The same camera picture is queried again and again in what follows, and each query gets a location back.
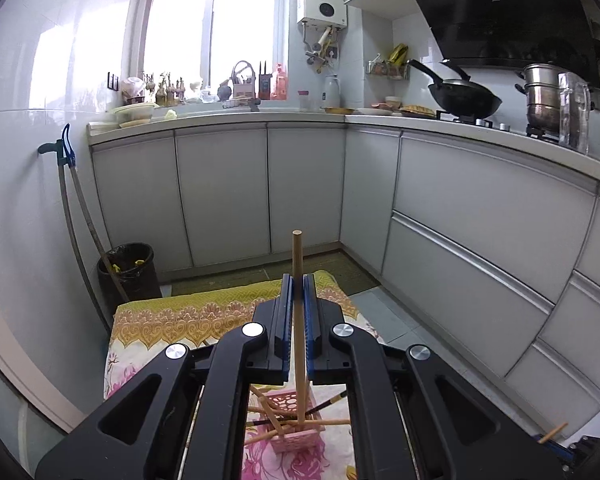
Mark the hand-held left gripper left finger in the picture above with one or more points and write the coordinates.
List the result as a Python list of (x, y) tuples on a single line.
[(286, 310)]

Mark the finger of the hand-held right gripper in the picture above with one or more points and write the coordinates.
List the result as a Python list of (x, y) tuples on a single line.
[(580, 452)]

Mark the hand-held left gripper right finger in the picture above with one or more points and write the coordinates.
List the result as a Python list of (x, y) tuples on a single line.
[(307, 310)]

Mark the wooden chopstick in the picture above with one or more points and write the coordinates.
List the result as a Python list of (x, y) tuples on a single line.
[(335, 421), (296, 260), (552, 433), (270, 415), (260, 437)]

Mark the black chopstick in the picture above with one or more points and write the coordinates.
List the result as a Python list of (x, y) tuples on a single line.
[(260, 424), (330, 402)]

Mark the pink perforated utensil holder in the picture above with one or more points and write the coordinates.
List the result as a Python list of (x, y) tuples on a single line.
[(295, 442)]

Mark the olive floor mat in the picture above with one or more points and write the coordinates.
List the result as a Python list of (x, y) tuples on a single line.
[(230, 280)]

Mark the floral printed blanket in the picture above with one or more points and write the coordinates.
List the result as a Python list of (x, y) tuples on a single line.
[(180, 315)]

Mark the white kitchen counter cabinets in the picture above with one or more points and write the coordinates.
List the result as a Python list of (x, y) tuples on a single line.
[(220, 185)]

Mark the black trash bin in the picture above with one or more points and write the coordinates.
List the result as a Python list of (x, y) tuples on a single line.
[(130, 280)]

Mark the yellow tray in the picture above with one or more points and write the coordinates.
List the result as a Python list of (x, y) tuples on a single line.
[(339, 110)]

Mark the white jar with red lid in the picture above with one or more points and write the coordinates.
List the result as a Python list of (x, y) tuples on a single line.
[(304, 102)]

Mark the white plate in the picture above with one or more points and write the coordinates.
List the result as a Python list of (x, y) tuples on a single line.
[(375, 111)]

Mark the white thermos jug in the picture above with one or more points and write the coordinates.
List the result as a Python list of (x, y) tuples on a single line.
[(331, 94)]

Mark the white bowl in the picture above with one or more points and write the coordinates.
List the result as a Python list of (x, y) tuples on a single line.
[(393, 102)]

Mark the red plastic bottle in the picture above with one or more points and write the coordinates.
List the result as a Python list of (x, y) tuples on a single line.
[(279, 85)]

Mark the dark teapot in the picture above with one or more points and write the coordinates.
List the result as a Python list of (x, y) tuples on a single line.
[(224, 91)]

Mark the plate with food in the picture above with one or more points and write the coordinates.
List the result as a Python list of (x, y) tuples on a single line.
[(417, 111)]

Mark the clear plastic food containers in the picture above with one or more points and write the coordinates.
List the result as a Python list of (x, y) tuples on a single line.
[(135, 114)]

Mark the row of small bottles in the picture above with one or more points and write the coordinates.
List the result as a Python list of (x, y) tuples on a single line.
[(164, 92)]

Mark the gas stove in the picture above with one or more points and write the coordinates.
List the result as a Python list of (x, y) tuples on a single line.
[(480, 121)]

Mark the black wok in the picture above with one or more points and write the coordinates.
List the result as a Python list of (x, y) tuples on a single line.
[(462, 100)]

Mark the white plastic bag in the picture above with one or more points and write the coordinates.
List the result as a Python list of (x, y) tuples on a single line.
[(132, 87)]

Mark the yellow bag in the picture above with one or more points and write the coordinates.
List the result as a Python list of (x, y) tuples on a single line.
[(399, 54)]

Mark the kitchen window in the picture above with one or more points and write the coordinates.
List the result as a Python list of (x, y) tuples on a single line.
[(180, 20)]

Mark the steel steamer pot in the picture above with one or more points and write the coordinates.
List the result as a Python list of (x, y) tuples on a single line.
[(540, 105)]

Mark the clear glass pitcher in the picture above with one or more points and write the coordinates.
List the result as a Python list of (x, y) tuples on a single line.
[(572, 120)]

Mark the black range hood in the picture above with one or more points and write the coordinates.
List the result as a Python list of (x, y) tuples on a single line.
[(480, 10)]

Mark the metal wall rack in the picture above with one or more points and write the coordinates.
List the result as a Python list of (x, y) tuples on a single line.
[(387, 71)]

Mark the blue wall clip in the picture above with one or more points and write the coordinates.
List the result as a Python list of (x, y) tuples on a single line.
[(66, 147)]

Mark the black wall socket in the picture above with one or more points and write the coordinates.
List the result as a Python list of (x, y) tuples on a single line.
[(113, 81)]

